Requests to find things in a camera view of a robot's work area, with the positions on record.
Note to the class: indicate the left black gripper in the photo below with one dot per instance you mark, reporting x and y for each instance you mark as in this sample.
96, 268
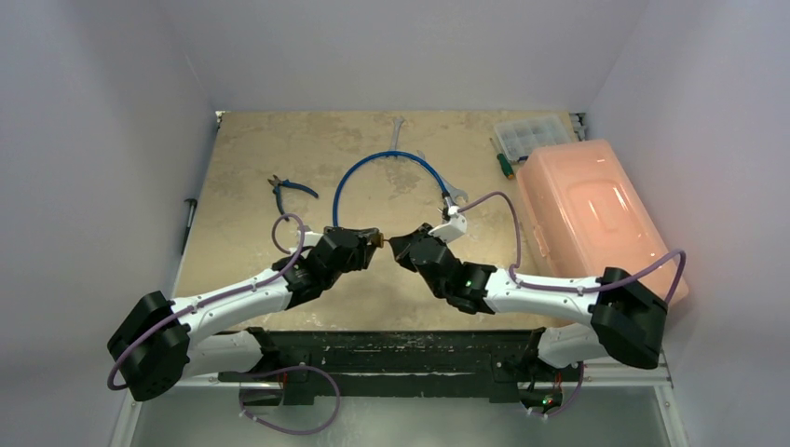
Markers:
362, 253

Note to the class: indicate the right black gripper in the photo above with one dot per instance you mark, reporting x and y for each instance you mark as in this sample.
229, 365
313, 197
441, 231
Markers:
412, 248

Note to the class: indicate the blue cable lock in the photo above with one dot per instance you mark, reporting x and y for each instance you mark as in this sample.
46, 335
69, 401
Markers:
379, 158

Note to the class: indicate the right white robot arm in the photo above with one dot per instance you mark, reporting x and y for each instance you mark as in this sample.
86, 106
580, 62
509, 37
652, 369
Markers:
612, 315

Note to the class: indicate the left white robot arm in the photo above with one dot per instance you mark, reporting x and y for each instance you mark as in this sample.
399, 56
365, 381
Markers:
163, 340

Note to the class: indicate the large silver wrench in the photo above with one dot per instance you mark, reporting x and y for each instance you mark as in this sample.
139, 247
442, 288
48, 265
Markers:
453, 191

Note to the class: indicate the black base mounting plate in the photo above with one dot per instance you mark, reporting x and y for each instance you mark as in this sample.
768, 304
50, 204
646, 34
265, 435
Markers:
501, 366

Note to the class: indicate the small silver wrench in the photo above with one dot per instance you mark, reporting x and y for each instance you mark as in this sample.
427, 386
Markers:
395, 135

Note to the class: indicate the clear compartment organizer box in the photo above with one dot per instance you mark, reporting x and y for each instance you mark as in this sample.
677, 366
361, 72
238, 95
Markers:
518, 139

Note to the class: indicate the orange translucent plastic toolbox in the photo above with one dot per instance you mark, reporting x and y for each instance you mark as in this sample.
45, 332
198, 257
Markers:
581, 214

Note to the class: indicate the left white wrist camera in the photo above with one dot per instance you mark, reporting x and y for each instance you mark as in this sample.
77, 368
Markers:
309, 238

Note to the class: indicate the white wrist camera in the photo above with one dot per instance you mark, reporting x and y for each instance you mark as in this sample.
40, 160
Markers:
309, 238
453, 227

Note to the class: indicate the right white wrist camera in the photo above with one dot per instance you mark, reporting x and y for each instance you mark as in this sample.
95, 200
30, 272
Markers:
453, 227

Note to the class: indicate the blue handled pliers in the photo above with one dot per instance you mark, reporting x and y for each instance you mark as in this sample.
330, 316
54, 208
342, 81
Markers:
277, 184

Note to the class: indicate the green handled screwdriver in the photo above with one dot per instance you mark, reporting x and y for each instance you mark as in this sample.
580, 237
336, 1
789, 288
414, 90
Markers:
504, 163

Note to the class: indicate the black clamp handle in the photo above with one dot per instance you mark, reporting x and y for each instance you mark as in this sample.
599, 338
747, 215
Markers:
192, 208

